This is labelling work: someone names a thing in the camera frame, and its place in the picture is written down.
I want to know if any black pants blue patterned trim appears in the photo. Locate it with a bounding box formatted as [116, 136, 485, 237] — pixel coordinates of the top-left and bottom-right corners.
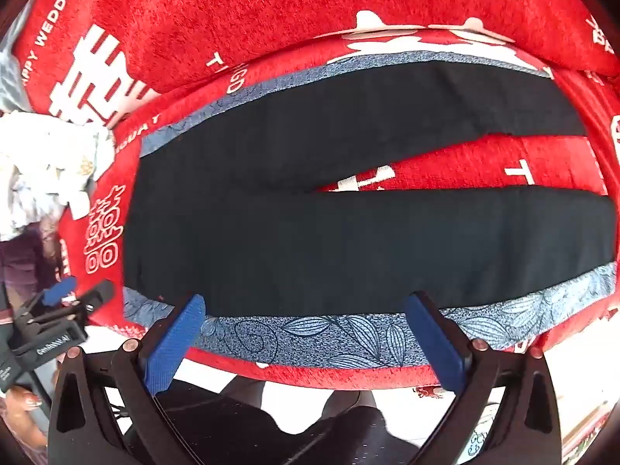
[123, 57, 618, 367]

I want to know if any person's left hand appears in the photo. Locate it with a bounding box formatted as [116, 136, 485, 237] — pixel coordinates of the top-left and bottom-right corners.
[4, 386, 47, 449]

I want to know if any dark purple garment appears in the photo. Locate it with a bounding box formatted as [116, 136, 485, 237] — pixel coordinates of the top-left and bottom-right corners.
[1, 220, 62, 310]

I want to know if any red wedding blanket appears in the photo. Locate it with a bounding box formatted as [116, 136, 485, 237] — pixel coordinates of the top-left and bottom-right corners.
[61, 28, 619, 388]

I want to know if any white floral garment pile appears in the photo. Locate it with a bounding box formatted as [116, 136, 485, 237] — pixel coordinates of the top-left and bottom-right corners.
[1, 111, 115, 241]

